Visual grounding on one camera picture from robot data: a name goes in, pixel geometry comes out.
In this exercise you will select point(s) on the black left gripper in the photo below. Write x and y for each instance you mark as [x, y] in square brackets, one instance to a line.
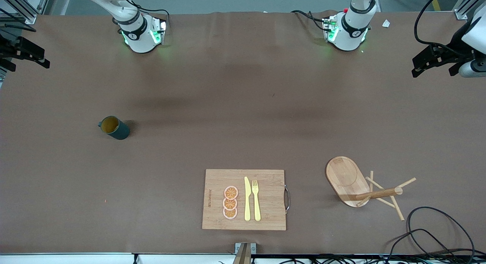
[452, 55]

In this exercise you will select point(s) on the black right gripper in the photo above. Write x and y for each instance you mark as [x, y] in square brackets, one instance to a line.
[8, 47]

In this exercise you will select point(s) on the dark green cup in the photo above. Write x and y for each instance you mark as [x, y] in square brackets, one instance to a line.
[119, 132]

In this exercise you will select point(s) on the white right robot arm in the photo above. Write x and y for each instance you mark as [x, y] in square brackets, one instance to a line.
[138, 32]

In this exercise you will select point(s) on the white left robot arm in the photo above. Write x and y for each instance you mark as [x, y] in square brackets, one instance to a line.
[351, 29]

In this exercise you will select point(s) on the wooden cup rack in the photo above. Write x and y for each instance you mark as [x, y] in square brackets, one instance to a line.
[345, 176]

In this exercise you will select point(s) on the white paper scrap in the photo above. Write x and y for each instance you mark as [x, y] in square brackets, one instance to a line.
[386, 23]

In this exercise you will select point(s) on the brown table cover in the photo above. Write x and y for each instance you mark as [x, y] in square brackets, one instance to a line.
[76, 199]

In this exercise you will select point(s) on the bamboo cutting board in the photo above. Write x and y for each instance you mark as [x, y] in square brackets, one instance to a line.
[269, 199]

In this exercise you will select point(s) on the yellow plastic fork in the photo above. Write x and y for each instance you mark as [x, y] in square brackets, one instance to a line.
[256, 203]

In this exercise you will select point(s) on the yellow plastic knife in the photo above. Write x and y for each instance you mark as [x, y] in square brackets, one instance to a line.
[247, 199]

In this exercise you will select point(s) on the orange slice toy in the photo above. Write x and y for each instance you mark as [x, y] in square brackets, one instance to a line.
[231, 192]

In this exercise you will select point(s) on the brown wooden strut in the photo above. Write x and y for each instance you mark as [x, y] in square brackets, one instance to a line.
[243, 256]

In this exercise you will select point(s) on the aluminium frame profile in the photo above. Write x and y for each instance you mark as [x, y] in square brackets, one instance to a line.
[465, 6]
[22, 10]

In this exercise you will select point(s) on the white table edge rail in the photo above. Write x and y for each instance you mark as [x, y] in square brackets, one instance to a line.
[76, 258]

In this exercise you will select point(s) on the metal bracket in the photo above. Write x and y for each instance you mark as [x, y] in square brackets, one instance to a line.
[238, 247]

